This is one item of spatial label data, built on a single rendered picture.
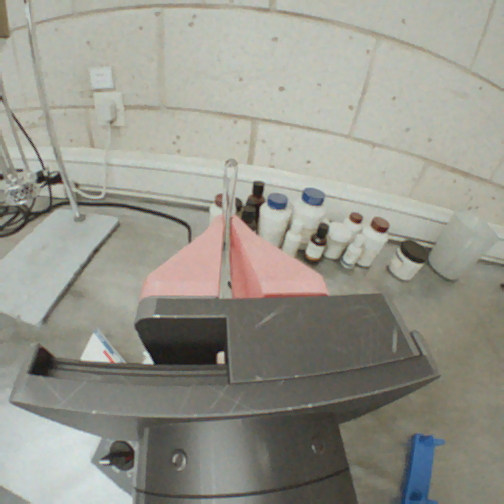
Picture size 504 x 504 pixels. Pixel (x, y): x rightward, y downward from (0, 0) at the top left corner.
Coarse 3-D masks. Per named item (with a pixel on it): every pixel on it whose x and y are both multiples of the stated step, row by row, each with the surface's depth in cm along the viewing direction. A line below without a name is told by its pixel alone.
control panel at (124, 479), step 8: (104, 440) 19; (112, 440) 19; (96, 448) 19; (104, 448) 19; (96, 456) 18; (96, 464) 18; (104, 472) 18; (112, 472) 18; (120, 472) 18; (128, 472) 18; (112, 480) 17; (120, 480) 17; (128, 480) 17; (128, 488) 17
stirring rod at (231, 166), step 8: (232, 160) 10; (224, 168) 10; (232, 168) 10; (224, 176) 10; (232, 176) 10; (224, 184) 10; (232, 184) 10; (224, 192) 11; (232, 192) 11; (224, 200) 11; (232, 200) 11; (224, 208) 11; (232, 208) 11; (224, 216) 11; (232, 216) 12; (224, 224) 12; (224, 232) 12; (224, 240) 12; (224, 248) 13; (224, 256) 13; (224, 264) 14; (224, 272) 14; (224, 280) 15; (224, 288) 15; (224, 296) 16
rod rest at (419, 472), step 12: (420, 444) 24; (432, 444) 23; (420, 456) 23; (432, 456) 23; (408, 468) 23; (420, 468) 22; (408, 480) 21; (420, 480) 21; (408, 492) 20; (420, 492) 20
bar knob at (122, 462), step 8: (112, 448) 18; (120, 448) 18; (128, 448) 18; (104, 456) 17; (112, 456) 17; (120, 456) 17; (128, 456) 18; (104, 464) 17; (112, 464) 17; (120, 464) 17; (128, 464) 18
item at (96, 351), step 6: (96, 336) 29; (90, 342) 29; (96, 342) 28; (90, 348) 28; (96, 348) 28; (102, 348) 28; (84, 354) 29; (90, 354) 28; (96, 354) 28; (102, 354) 28; (108, 354) 27; (90, 360) 28; (96, 360) 28; (102, 360) 27; (108, 360) 27; (114, 360) 27
